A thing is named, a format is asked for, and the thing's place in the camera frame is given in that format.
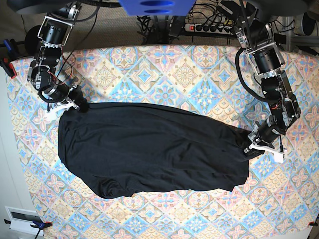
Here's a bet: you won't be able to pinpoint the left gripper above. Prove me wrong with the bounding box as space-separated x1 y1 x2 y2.
253 119 282 144

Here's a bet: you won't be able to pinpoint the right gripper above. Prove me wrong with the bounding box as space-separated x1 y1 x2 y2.
39 84 71 103

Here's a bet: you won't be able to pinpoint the black t-shirt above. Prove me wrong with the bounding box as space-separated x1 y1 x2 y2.
58 102 263 199

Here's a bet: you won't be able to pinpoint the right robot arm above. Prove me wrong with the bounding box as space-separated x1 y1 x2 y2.
7 0 87 108

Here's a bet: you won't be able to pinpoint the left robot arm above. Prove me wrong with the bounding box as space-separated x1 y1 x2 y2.
235 0 313 144

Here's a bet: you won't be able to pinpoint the round black speaker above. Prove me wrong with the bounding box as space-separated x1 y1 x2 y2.
24 25 41 56

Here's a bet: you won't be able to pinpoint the patterned tablecloth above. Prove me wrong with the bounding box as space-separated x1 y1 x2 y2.
5 46 319 239

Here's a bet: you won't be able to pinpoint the blue table clamp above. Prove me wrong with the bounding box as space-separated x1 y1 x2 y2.
0 39 17 79

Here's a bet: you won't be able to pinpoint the black orange bottom clamp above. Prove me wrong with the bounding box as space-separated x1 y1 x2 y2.
4 219 52 239

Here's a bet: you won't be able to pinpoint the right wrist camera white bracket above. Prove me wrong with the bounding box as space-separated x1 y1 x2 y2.
44 85 81 121

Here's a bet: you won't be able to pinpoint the white power strip red switch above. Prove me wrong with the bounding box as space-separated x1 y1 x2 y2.
184 23 232 34

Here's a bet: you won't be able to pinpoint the tangled black cables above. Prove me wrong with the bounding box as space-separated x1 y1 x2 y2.
136 13 186 45

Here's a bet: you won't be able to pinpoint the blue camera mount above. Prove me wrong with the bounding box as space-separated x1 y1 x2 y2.
118 0 196 16

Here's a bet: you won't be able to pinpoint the white wall outlet box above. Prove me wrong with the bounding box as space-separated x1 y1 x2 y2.
5 206 41 235

